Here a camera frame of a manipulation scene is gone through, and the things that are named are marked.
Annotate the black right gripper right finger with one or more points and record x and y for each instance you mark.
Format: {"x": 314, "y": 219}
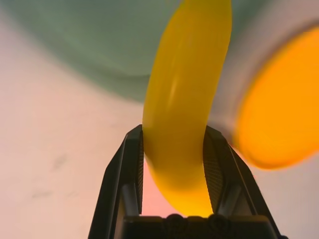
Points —
{"x": 229, "y": 179}

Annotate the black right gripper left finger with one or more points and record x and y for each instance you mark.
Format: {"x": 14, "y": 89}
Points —
{"x": 117, "y": 174}

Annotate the yellow banana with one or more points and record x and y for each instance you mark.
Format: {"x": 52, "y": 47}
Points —
{"x": 184, "y": 99}

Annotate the yellow-orange plastic plate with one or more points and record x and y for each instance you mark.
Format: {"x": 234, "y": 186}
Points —
{"x": 281, "y": 99}

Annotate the dark green translucent tray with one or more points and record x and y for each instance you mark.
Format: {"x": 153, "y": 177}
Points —
{"x": 87, "y": 37}

